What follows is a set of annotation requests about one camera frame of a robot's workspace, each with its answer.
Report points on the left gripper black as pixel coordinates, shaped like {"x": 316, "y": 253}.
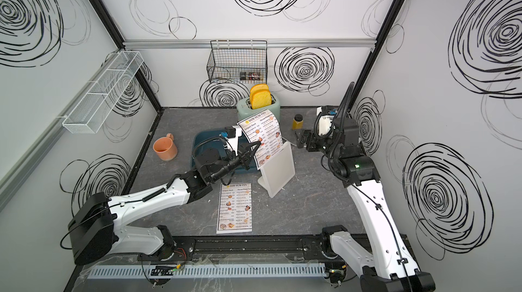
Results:
{"x": 247, "y": 156}

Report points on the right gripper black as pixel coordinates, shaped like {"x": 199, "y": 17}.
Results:
{"x": 312, "y": 137}

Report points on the new menu sheet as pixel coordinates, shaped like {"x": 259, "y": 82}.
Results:
{"x": 264, "y": 128}

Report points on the white acrylic menu holder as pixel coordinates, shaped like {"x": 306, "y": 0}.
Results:
{"x": 278, "y": 171}

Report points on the old menu sheet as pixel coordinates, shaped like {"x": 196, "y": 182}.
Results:
{"x": 235, "y": 209}

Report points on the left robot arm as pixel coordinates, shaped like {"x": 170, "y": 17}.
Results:
{"x": 103, "y": 225}

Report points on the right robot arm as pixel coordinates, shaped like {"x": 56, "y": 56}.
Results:
{"x": 387, "y": 265}

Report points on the yellow juice bottle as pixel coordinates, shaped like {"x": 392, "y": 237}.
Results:
{"x": 298, "y": 121}

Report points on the mint green toaster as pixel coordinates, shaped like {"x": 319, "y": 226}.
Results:
{"x": 244, "y": 109}

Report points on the teal plastic tray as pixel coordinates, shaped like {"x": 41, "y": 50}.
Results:
{"x": 215, "y": 144}

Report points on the front yellow toast slice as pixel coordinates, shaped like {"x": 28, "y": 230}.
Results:
{"x": 261, "y": 99}

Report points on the yellow toast slice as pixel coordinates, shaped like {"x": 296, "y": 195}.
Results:
{"x": 261, "y": 99}
{"x": 257, "y": 88}

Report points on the rear yellow toast slice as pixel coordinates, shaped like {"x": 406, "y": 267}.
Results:
{"x": 257, "y": 88}

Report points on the small items in basket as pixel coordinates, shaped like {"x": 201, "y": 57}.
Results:
{"x": 250, "y": 76}

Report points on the orange plastic mug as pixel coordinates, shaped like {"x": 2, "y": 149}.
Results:
{"x": 165, "y": 148}

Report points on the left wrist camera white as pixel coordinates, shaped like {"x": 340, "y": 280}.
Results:
{"x": 231, "y": 136}

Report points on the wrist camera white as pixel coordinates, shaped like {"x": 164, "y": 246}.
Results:
{"x": 231, "y": 136}
{"x": 324, "y": 118}

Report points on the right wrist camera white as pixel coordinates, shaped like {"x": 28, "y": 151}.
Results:
{"x": 324, "y": 118}

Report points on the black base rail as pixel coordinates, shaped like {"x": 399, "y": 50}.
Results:
{"x": 190, "y": 247}

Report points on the black wire wall basket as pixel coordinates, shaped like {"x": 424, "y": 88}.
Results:
{"x": 228, "y": 58}

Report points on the white slotted cable duct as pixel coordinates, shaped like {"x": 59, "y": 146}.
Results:
{"x": 263, "y": 270}

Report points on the white wire wall shelf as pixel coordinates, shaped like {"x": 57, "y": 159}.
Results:
{"x": 103, "y": 93}

